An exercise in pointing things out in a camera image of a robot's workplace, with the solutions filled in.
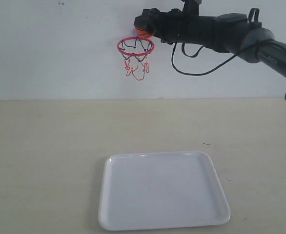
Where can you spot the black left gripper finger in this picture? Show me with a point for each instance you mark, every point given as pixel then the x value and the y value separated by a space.
pixel 145 20

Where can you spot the small orange toy basketball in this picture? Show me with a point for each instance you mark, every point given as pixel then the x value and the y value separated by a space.
pixel 143 33

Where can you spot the red mini basketball hoop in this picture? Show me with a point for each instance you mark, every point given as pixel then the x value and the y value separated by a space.
pixel 135 52

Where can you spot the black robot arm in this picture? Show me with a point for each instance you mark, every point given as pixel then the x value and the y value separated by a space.
pixel 240 34

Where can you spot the white plastic tray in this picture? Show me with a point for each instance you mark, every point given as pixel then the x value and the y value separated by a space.
pixel 161 190

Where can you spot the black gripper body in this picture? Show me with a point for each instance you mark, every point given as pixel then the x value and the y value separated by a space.
pixel 172 26

